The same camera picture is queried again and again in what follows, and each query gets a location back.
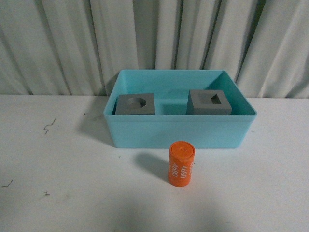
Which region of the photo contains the gray block with round hole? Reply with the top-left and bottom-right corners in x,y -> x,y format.
115,93 -> 155,115

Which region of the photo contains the orange cylinder with white numbers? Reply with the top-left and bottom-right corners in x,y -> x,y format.
168,141 -> 196,187

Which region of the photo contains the gray block with square hole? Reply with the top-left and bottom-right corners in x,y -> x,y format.
186,89 -> 232,115

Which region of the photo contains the light blue plastic box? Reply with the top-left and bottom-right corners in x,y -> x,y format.
104,70 -> 257,148

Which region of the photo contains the white pleated curtain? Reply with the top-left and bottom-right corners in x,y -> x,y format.
0,0 -> 309,98

